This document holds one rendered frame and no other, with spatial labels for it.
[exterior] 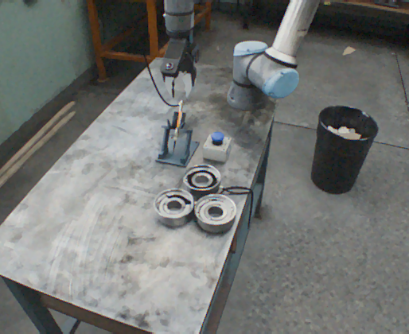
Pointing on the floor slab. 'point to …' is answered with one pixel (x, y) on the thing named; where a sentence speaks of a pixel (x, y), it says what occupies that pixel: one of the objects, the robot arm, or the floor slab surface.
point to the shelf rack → (407, 15)
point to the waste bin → (341, 148)
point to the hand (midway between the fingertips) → (179, 95)
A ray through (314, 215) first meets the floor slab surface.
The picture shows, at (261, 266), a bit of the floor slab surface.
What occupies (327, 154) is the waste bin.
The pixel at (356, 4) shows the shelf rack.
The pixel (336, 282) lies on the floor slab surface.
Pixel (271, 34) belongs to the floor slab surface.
